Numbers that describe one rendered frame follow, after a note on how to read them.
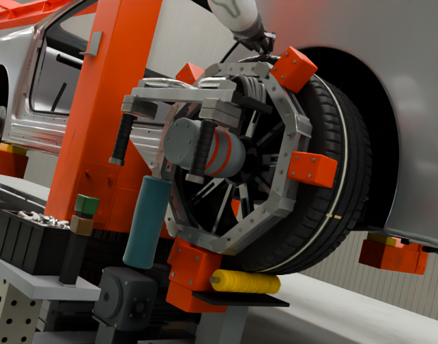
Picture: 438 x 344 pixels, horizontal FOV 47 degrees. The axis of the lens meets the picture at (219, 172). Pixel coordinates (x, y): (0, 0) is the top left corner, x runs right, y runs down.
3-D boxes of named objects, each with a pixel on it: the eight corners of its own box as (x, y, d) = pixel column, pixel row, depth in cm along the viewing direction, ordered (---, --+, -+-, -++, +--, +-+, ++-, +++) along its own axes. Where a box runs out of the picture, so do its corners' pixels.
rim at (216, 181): (256, 279, 166) (379, 192, 142) (206, 275, 150) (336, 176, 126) (209, 161, 193) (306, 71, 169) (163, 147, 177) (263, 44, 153)
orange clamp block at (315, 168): (303, 183, 131) (332, 188, 125) (284, 177, 126) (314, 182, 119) (309, 157, 131) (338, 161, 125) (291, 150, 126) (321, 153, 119)
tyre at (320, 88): (248, 312, 165) (417, 199, 134) (196, 311, 149) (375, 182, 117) (191, 158, 201) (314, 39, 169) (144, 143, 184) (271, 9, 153)
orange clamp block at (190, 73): (212, 87, 163) (204, 69, 168) (195, 80, 158) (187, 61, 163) (198, 102, 167) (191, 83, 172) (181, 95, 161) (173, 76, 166)
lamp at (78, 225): (91, 237, 116) (95, 220, 116) (76, 235, 113) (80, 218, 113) (82, 233, 119) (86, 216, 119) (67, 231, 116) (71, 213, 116)
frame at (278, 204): (280, 272, 129) (327, 67, 131) (263, 270, 124) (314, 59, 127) (153, 227, 168) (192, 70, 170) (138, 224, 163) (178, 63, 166)
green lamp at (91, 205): (96, 216, 116) (101, 198, 116) (81, 213, 113) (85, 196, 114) (88, 212, 119) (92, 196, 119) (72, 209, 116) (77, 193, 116)
